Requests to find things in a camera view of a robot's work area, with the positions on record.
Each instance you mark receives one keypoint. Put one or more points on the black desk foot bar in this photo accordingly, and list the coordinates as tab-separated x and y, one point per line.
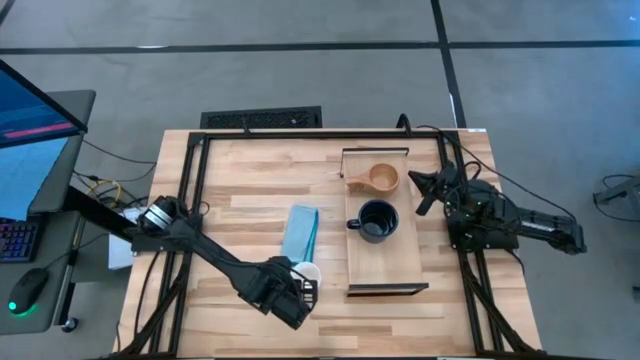
95	210

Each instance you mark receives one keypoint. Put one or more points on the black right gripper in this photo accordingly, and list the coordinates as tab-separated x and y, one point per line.
460	195

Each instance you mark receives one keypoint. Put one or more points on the black aluminium table frame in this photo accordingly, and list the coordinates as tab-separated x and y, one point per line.
325	135

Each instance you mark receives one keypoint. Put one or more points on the black desk caster wheel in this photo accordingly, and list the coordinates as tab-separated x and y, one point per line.
70	325

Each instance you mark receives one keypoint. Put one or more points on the black floor vent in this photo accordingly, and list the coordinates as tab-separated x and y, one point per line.
260	117

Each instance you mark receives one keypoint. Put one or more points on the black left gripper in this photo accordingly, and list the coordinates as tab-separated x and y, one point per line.
272	292

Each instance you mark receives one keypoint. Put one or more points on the black computer mouse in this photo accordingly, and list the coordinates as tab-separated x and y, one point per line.
27	290

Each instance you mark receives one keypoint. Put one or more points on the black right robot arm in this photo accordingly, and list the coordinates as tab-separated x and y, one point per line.
540	225

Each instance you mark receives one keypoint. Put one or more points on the grey stand leg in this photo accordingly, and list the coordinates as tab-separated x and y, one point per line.
625	192

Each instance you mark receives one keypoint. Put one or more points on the black backlit keyboard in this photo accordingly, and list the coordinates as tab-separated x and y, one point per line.
17	240

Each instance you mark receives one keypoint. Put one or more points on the wooden tray with black ends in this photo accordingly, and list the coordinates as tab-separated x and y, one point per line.
380	265

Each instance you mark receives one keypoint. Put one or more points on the white ceramic mug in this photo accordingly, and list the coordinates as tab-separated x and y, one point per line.
309	272

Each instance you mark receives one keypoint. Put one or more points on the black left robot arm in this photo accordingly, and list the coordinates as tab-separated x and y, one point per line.
215	252

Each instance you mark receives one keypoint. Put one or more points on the grey desk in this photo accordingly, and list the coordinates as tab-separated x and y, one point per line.
65	115

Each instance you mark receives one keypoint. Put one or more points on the computer monitor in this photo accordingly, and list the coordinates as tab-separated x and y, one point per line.
30	115

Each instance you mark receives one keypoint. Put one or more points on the teal folded towel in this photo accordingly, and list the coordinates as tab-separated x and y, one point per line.
298	230

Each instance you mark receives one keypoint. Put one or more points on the white box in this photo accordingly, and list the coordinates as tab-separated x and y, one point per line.
120	257

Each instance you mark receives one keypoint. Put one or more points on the dark blue mug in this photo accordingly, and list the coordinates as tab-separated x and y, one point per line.
372	222

